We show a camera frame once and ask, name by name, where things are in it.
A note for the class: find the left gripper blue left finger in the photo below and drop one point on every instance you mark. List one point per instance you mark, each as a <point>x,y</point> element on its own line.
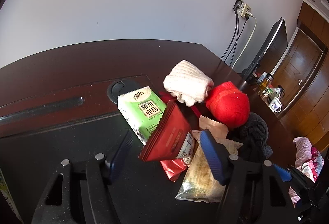
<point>120,156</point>

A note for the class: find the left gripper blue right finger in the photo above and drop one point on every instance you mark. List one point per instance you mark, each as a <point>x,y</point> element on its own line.
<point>217,157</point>

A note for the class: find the black fuzzy sock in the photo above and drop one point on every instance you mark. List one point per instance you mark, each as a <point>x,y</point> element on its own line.
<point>253,135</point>

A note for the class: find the red snack packet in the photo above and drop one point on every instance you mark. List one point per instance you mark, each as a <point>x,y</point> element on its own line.
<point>172,138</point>

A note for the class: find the cream knitted sock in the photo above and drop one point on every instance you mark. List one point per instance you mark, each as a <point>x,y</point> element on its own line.
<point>188,83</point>

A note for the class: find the beige paper snack packet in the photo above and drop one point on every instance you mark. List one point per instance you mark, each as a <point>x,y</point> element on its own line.
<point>217,129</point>

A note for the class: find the clear grain snack bag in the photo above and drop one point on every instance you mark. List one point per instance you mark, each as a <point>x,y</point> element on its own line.
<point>199,184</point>

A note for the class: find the shiny red foil packet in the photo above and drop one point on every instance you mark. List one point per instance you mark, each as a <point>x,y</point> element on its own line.
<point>173,168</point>

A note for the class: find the red rolled sock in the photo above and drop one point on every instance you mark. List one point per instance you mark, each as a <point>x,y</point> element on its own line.
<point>228,105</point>

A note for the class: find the green white tissue pack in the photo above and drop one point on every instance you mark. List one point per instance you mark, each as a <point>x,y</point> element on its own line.
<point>142,109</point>

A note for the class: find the white blue mug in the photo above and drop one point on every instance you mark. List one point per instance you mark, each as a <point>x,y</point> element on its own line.
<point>275,105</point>

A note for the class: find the glass tea bottle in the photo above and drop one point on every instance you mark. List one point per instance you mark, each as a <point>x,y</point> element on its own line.
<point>264,84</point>

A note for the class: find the black computer monitor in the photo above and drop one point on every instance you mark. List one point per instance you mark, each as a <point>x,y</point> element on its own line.
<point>270,52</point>

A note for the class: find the wooden door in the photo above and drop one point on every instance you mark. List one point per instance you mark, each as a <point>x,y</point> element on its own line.
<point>295,71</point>

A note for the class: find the black desk cable grommet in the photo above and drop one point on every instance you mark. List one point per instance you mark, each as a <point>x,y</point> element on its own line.
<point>121,87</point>

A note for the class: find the wall power socket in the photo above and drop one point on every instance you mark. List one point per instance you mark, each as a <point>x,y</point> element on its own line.
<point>243,9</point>

